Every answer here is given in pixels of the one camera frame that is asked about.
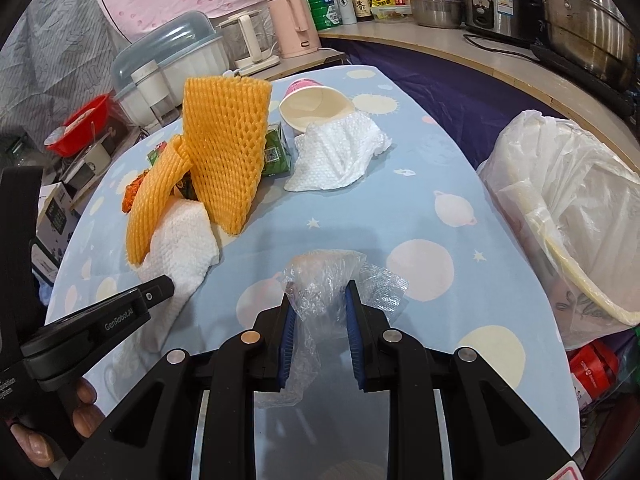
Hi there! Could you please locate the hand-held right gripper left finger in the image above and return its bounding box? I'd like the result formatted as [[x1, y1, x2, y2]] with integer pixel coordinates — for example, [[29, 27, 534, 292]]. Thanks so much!
[[60, 292, 301, 480]]

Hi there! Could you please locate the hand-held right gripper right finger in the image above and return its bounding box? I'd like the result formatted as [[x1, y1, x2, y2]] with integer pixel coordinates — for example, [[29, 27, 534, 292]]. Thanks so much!
[[344, 280, 586, 480]]

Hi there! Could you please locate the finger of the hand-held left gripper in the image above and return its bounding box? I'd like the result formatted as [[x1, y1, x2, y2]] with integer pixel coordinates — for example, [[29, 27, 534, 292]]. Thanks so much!
[[112, 274, 176, 313]]

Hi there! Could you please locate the clear plastic bag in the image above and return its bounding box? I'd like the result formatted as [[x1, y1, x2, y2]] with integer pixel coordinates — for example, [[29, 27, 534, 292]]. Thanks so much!
[[252, 249, 408, 408]]

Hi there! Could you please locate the pink paper cup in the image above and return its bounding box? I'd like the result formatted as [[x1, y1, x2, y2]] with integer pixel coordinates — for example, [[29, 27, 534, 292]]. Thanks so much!
[[278, 78, 357, 136]]

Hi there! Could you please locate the person's left hand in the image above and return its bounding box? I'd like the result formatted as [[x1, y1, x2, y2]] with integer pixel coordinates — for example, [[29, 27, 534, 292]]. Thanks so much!
[[10, 376, 104, 471]]

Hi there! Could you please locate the white paper towel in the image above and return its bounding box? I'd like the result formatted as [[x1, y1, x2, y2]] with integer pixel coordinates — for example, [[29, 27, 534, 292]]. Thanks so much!
[[284, 112, 393, 193], [107, 199, 222, 356]]

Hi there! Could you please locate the narrow orange foam net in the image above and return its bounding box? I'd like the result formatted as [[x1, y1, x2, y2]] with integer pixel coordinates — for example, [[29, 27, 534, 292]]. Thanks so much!
[[125, 135, 193, 266]]

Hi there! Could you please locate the orange snack wrapper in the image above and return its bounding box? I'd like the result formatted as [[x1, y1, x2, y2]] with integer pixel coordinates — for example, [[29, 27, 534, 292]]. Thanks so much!
[[121, 170, 151, 213]]

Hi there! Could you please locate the white appliance carton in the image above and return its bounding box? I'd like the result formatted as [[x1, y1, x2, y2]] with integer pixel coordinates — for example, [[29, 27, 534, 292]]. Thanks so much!
[[32, 180, 83, 286]]

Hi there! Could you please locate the large orange foam net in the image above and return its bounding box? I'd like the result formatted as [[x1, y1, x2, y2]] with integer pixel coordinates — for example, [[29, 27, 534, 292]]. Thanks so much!
[[182, 76, 273, 236]]

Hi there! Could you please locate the dark green drink carton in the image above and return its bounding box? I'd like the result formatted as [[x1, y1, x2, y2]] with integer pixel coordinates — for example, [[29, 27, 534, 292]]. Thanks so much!
[[261, 122, 293, 177]]

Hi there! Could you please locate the red plastic basin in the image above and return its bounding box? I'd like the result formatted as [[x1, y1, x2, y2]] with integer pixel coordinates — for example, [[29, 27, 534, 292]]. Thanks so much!
[[44, 94, 113, 157]]

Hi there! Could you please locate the white cylindrical appliance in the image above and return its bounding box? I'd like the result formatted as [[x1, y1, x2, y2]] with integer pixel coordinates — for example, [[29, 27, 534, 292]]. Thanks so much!
[[131, 60, 173, 131]]

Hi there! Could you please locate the red shopping bag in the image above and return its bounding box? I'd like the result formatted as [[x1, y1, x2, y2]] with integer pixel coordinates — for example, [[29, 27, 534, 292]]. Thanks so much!
[[567, 340, 621, 401]]

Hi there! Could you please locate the white dish box blue lid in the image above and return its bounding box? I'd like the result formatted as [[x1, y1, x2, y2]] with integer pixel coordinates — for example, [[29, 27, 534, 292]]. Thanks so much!
[[111, 10, 223, 126]]

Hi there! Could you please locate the purple cloth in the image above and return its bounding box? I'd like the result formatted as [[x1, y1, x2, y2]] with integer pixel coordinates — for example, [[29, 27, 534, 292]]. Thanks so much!
[[325, 40, 566, 171]]

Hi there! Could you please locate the grey patterned cloth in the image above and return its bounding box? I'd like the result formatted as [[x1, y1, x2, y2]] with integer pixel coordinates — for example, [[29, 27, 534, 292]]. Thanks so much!
[[5, 0, 131, 133]]

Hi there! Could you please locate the white glass kettle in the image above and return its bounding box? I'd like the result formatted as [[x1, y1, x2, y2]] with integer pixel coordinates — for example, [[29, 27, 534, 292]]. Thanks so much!
[[217, 10, 281, 78]]

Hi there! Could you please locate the pink electric kettle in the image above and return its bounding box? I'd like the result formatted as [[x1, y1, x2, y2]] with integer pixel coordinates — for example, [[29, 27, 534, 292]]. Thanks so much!
[[267, 0, 321, 59]]

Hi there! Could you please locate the wooden counter board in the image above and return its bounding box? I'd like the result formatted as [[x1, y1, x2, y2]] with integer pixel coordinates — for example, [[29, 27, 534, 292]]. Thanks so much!
[[317, 17, 640, 131]]

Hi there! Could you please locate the white bottle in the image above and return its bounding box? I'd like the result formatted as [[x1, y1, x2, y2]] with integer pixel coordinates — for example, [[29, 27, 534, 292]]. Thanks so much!
[[334, 0, 358, 26]]

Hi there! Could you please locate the small steel pot with lid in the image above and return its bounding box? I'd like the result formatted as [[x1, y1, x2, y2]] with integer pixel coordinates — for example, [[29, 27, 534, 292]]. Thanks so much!
[[410, 0, 463, 29]]

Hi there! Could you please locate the black induction cooker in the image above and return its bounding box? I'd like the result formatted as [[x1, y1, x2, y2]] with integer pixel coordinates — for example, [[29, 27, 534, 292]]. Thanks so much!
[[530, 42, 637, 117]]

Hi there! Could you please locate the steel rice cooker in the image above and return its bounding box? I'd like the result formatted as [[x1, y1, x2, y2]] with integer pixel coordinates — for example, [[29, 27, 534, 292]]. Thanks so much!
[[459, 0, 543, 43]]

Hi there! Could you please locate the large steel steamer pot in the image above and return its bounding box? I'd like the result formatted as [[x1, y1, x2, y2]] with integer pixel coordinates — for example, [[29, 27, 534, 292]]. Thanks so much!
[[525, 0, 636, 91]]

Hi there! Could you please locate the black power cable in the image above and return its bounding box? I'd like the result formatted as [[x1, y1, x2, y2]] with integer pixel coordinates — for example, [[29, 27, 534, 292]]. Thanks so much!
[[462, 32, 543, 63]]

